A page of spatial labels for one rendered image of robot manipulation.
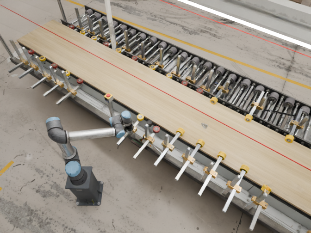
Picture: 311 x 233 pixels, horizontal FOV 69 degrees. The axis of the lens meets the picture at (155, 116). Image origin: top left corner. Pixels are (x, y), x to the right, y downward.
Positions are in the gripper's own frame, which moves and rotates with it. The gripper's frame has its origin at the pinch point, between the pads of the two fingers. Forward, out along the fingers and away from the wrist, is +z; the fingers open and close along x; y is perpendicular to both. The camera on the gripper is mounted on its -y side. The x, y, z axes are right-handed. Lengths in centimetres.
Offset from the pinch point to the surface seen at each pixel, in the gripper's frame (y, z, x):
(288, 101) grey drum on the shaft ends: 138, 8, 156
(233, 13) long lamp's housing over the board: 68, -146, 38
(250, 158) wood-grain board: 126, 0, 47
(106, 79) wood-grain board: -72, -4, 45
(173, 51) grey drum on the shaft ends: -36, 5, 154
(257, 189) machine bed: 146, 13, 27
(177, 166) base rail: 66, 18, 4
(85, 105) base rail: -80, 15, 6
